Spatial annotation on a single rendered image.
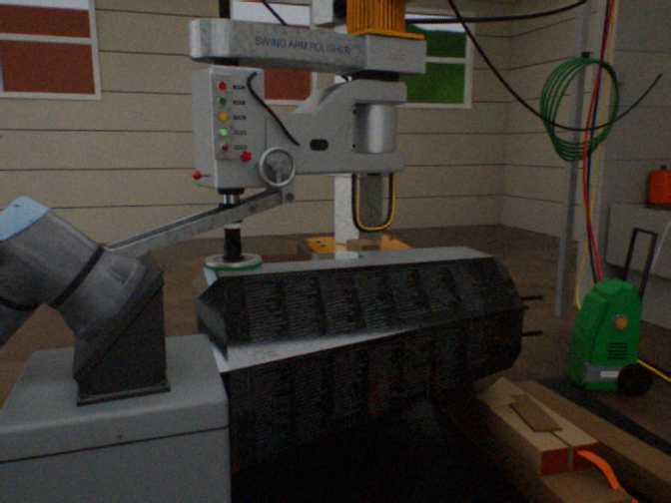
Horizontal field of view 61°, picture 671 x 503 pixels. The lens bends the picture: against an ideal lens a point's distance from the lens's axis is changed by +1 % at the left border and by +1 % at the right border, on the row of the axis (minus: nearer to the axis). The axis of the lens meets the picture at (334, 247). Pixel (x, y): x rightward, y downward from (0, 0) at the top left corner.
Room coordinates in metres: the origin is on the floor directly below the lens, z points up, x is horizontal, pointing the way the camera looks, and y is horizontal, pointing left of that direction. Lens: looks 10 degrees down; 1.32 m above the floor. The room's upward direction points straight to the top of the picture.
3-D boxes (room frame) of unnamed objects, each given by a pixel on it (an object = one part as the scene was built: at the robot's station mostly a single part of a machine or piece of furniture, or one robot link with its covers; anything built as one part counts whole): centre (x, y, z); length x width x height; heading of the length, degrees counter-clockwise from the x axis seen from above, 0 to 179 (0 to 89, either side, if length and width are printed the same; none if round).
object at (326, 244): (3.14, -0.13, 0.76); 0.49 x 0.49 x 0.05; 14
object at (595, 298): (3.03, -1.50, 0.43); 0.35 x 0.35 x 0.87; 89
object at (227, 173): (2.18, 0.32, 1.36); 0.36 x 0.22 x 0.45; 122
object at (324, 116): (2.33, 0.05, 1.35); 0.74 x 0.23 x 0.49; 122
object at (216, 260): (2.14, 0.39, 0.89); 0.21 x 0.21 x 0.01
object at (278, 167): (2.10, 0.22, 1.24); 0.15 x 0.10 x 0.15; 122
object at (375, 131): (2.49, -0.17, 1.39); 0.19 x 0.19 x 0.20
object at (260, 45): (2.32, 0.09, 1.66); 0.96 x 0.25 x 0.17; 122
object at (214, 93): (2.00, 0.39, 1.41); 0.08 x 0.03 x 0.28; 122
